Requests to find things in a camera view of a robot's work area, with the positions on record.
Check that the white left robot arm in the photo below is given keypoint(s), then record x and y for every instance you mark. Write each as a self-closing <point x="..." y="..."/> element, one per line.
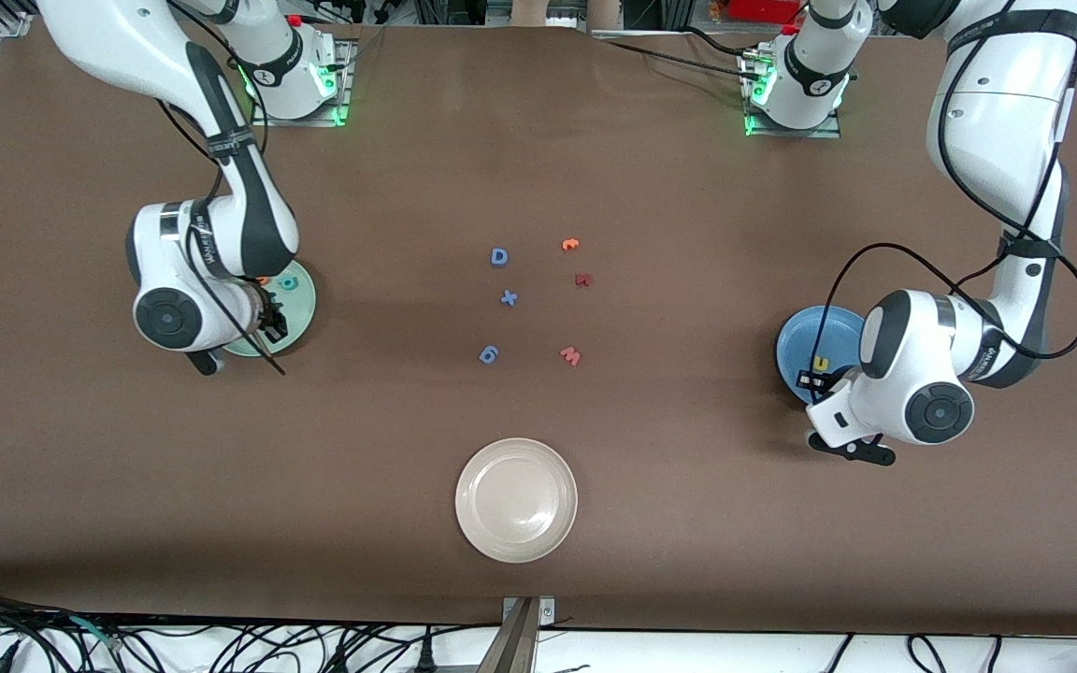
<point x="997" y="103"/>

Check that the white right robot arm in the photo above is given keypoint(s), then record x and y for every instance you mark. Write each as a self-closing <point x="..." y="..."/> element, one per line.
<point x="118" y="47"/>

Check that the brown table cover sheet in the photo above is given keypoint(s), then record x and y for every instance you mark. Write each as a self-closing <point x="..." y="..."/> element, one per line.
<point x="538" y="150"/>

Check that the bare person limb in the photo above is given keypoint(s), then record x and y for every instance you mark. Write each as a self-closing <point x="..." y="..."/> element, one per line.
<point x="602" y="11"/>
<point x="530" y="11"/>

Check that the red box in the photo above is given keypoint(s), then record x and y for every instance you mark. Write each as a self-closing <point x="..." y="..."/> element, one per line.
<point x="763" y="9"/>

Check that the teal foam letter p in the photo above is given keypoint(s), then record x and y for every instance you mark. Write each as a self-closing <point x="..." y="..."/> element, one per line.
<point x="289" y="283"/>

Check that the blue plate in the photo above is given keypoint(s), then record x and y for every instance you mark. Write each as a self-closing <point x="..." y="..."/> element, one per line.
<point x="800" y="341"/>

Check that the aluminium profile beam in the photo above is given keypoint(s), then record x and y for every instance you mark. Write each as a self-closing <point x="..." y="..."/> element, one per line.
<point x="512" y="645"/>

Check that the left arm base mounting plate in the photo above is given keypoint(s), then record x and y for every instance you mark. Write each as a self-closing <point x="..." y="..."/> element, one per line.
<point x="791" y="133"/>

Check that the metal table clamp bracket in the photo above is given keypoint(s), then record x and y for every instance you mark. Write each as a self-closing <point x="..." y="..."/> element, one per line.
<point x="546" y="609"/>

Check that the metal table corner bracket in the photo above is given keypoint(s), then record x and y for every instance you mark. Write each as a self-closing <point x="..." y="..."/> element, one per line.
<point x="13" y="25"/>

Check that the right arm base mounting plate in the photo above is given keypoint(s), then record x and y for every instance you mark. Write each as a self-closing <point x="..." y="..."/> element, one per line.
<point x="344" y="79"/>

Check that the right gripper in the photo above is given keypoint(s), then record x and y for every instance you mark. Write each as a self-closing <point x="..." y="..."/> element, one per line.
<point x="268" y="313"/>

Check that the blue foam letter D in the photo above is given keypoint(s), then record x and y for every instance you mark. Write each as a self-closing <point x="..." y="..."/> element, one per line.
<point x="494" y="257"/>

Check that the blue foam letter g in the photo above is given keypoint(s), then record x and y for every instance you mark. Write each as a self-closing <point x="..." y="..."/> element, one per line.
<point x="489" y="354"/>

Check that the beige plate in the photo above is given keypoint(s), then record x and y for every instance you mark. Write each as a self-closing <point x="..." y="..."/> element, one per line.
<point x="516" y="500"/>

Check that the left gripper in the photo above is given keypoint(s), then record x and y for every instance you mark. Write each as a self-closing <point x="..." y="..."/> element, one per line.
<point x="832" y="379"/>

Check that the green plate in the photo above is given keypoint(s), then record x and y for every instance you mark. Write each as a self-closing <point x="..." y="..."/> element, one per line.
<point x="300" y="313"/>

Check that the pink foam letter w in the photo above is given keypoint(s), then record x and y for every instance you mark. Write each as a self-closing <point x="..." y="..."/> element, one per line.
<point x="570" y="356"/>

